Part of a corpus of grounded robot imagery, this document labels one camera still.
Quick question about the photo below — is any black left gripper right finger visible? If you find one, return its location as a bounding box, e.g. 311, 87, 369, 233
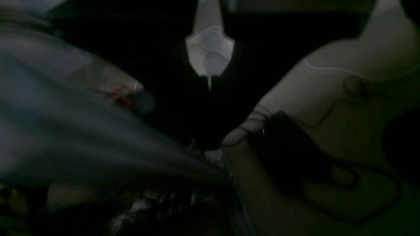
209, 0, 373, 149

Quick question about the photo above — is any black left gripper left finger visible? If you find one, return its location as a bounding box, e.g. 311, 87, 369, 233
47, 0, 210, 150

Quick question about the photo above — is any black power adapter box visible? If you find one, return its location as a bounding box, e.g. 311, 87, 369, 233
248, 111, 333, 192

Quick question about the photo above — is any white cable on floor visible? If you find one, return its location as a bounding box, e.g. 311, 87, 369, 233
302, 57, 420, 82

